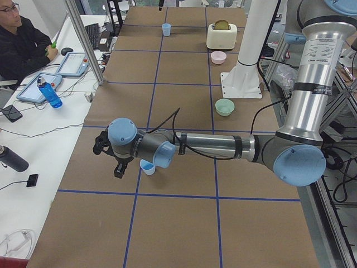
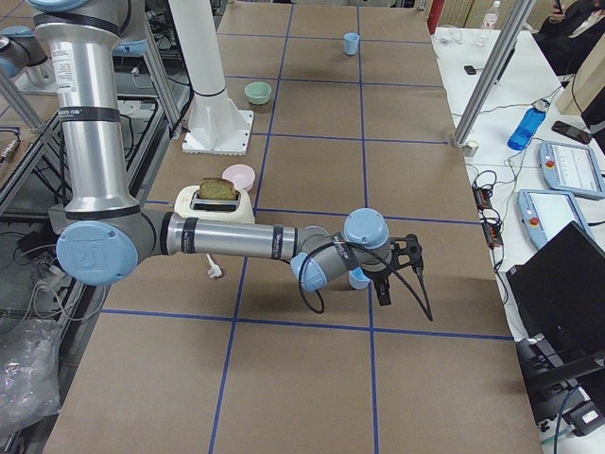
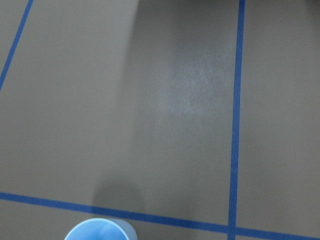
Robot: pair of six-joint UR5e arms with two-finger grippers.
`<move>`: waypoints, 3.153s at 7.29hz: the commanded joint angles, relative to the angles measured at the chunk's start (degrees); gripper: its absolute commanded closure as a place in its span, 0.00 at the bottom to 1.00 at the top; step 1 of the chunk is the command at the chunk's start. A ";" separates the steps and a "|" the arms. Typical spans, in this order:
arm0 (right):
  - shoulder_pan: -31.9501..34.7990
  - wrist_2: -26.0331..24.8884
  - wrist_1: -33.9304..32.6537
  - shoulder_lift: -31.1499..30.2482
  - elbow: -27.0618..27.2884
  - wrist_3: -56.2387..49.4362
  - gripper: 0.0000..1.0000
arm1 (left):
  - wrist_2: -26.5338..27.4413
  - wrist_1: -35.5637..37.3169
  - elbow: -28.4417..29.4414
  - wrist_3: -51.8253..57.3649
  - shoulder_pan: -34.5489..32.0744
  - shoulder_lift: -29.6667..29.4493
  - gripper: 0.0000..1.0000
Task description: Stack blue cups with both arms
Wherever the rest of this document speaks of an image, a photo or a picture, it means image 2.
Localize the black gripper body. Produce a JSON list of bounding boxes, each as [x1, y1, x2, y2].
[[366, 234, 423, 282]]

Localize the light blue cup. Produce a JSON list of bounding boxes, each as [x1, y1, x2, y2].
[[343, 32, 360, 56], [348, 267, 371, 290]]

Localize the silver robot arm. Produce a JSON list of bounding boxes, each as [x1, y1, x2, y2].
[[1, 26, 54, 86], [34, 1, 424, 306]]

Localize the teach pendant near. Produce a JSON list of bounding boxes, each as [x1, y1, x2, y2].
[[516, 189, 594, 249]]

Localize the teach pendant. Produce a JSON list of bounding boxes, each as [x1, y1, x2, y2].
[[538, 141, 604, 200], [516, 189, 594, 249]]

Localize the black laptop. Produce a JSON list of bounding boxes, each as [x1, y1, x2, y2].
[[505, 219, 605, 354]]

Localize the blue water bottle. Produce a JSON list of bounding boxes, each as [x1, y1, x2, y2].
[[507, 98, 550, 151]]

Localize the white toaster plug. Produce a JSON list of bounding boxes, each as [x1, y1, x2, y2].
[[206, 253, 223, 279]]

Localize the pink bowl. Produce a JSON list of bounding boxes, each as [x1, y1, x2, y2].
[[221, 164, 256, 192]]

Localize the teach pendant far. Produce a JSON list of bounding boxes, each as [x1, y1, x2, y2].
[[538, 141, 604, 200]]

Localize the toast bread slice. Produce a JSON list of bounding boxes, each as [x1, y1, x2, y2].
[[198, 178, 238, 201]]

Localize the black smartphone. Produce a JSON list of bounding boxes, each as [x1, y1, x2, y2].
[[551, 121, 593, 145]]

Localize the cream toaster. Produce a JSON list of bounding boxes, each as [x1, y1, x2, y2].
[[174, 185, 255, 224]]

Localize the green bowl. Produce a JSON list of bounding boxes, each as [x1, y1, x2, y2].
[[244, 81, 272, 105]]

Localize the clear plastic bottle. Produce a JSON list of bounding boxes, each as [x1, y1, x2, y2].
[[481, 0, 500, 30]]

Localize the seated person in black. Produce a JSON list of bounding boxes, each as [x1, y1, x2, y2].
[[534, 0, 604, 77]]

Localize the clear plastic bag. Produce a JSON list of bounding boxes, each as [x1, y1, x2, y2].
[[1, 319, 61, 436]]

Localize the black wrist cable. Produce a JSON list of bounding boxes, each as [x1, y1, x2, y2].
[[297, 236, 435, 323]]

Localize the aluminium frame post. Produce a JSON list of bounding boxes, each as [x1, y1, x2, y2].
[[451, 0, 536, 148]]

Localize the white camera pillar base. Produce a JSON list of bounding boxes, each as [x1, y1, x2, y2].
[[169, 0, 254, 156]]

